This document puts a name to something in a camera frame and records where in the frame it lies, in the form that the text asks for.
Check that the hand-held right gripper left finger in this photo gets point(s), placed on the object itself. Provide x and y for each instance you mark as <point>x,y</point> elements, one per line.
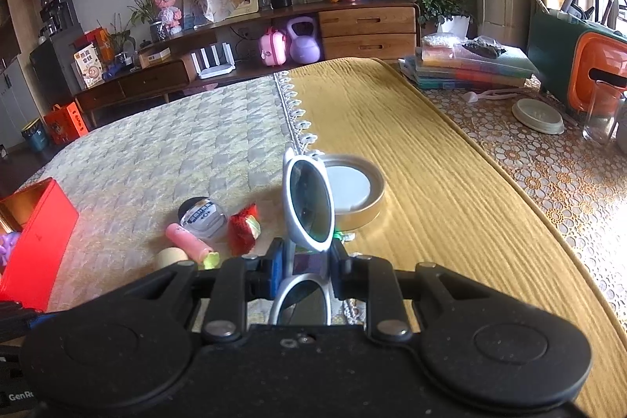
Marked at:
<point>277,268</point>

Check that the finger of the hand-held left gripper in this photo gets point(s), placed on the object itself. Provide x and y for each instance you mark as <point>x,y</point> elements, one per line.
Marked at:
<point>19,315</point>

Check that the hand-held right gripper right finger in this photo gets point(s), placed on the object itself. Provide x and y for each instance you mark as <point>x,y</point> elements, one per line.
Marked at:
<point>343,273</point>

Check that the red candy packet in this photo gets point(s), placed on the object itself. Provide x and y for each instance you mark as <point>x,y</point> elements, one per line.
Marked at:
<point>244,229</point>

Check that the white sunglasses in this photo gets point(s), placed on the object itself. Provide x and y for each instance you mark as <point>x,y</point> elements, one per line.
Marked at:
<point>307,202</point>

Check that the red tin box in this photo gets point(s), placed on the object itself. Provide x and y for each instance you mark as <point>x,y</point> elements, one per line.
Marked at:
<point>41,241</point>

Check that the pink tube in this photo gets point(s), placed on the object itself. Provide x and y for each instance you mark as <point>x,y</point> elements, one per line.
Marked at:
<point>188,242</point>

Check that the small green object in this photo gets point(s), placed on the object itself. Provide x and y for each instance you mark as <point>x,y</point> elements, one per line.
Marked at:
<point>345,236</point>

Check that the small green cap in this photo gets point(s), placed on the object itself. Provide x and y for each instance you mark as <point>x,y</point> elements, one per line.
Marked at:
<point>211,260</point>

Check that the purple toy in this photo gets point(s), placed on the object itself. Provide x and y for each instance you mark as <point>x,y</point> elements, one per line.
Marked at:
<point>7,249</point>

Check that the round gold tin lid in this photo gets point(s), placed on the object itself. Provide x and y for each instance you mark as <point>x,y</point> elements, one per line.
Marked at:
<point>350,190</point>

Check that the small clear labelled jar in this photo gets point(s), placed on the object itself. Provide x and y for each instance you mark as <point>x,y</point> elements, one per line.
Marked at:
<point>204,218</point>

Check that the beige round cap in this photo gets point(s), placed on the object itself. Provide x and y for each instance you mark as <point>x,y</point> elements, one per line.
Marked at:
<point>171,257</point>

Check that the yellow blanket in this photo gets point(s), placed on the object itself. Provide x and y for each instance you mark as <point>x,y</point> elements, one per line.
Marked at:
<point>441,183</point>

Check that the teal bin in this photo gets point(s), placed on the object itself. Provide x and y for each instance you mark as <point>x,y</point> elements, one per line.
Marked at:
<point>35,136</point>

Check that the orange gift box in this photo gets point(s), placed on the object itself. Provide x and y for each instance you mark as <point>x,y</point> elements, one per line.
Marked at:
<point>66,124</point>

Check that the white router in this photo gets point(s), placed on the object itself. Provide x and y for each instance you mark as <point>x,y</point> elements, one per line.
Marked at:
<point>214,63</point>

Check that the pink toy suitcase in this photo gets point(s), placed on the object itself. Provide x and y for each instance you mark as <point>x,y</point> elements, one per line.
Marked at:
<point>273,48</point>

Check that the purple kettlebell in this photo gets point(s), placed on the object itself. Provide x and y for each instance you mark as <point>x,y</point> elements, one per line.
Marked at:
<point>303,42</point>

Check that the white plastic tool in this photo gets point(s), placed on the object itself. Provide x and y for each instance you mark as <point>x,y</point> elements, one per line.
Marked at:
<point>492,95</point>

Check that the stack of books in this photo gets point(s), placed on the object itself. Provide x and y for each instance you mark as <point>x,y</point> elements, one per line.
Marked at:
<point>465,70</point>

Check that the lace tablecloth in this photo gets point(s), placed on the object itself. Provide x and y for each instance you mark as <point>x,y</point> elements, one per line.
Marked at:
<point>563,173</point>

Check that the small cardboard box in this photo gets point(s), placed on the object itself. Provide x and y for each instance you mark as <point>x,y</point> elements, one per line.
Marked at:
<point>154,57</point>

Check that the wooden tv cabinet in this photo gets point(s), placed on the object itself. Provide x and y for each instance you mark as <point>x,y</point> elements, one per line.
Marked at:
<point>367,28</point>

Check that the white round lid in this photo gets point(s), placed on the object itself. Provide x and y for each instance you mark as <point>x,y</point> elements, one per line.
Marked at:
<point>538,115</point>

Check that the black mini fridge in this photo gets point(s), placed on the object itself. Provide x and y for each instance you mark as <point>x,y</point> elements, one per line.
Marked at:
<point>51,65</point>

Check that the white orange snack box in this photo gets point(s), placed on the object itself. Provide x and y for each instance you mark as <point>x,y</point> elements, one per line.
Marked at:
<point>89,66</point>

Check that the clear bag of dark snacks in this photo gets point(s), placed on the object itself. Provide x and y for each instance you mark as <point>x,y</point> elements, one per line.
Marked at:
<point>482,47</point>

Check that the pink doll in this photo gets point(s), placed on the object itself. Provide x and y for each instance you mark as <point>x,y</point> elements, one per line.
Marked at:
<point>167,6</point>

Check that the small potted plant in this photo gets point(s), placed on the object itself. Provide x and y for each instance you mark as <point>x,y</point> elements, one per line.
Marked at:
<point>149,14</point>

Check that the red orange box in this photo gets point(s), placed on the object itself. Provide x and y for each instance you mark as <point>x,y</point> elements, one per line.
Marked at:
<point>93,40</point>

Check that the clear glass cup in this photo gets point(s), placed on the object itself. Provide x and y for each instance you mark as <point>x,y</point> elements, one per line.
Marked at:
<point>600,114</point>

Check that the black coffee machine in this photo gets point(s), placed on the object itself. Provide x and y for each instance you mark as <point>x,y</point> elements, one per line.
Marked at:
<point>59,14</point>

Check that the green orange utensil holder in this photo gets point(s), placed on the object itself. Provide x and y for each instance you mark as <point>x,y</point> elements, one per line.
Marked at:
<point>563,50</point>

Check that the wall shelf cabinet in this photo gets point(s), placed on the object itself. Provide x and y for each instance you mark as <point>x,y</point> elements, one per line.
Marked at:
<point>14,104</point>

